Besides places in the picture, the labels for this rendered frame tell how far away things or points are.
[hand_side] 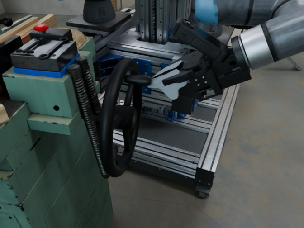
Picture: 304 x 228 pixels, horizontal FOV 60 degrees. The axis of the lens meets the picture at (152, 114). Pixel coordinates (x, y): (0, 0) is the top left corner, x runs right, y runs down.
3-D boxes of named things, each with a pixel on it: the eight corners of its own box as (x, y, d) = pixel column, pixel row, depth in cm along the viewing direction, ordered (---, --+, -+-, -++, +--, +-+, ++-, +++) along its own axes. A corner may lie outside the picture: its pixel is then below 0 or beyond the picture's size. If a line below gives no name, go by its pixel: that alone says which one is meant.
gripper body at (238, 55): (196, 103, 55) (254, 83, 50) (177, 70, 52) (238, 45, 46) (198, 84, 61) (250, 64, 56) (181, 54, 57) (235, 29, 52)
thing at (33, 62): (61, 78, 50) (54, 51, 47) (10, 73, 52) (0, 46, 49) (87, 50, 61) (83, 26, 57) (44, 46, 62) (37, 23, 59)
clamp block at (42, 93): (72, 120, 55) (63, 82, 49) (13, 112, 57) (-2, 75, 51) (97, 83, 66) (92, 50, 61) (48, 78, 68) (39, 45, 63)
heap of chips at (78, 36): (78, 48, 76) (75, 35, 74) (34, 45, 78) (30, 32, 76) (90, 36, 83) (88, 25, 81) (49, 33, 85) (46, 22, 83)
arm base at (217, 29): (190, 23, 117) (192, 0, 111) (224, 28, 112) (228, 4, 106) (180, 35, 106) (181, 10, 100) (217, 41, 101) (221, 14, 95)
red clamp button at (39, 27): (44, 33, 54) (43, 28, 54) (31, 31, 55) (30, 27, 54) (51, 28, 57) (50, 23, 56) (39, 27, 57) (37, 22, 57)
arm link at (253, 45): (263, 33, 44) (258, 17, 50) (236, 44, 46) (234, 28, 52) (276, 69, 48) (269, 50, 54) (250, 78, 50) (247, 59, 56)
